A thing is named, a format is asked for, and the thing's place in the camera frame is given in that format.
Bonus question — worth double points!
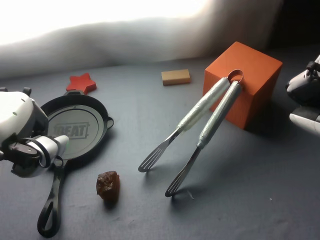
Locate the orange cube block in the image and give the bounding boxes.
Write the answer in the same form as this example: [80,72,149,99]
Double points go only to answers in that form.
[202,41,284,131]

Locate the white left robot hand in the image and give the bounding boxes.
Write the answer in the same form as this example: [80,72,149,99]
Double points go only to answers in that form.
[0,86,70,179]

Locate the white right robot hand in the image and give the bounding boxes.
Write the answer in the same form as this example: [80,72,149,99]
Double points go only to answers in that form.
[285,54,320,131]

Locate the brown toy meat piece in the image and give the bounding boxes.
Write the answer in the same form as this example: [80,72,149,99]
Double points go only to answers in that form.
[96,170,121,201]

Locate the tan rectangular wooden block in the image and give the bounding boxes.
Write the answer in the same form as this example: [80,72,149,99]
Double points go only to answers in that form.
[161,69,192,86]

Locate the red star block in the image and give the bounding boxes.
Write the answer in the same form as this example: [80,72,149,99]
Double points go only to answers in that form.
[65,72,98,96]

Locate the grey table cloth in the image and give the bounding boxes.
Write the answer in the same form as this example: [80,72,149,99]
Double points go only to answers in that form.
[0,46,320,240]

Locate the black cast iron skillet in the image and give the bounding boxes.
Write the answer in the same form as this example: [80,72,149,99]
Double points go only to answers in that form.
[37,90,115,238]

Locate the steel tongs with taped handles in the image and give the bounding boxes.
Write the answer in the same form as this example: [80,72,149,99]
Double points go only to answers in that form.
[137,69,245,198]

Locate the white cloth backdrop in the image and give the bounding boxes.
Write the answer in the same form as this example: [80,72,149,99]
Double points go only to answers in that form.
[0,0,285,81]

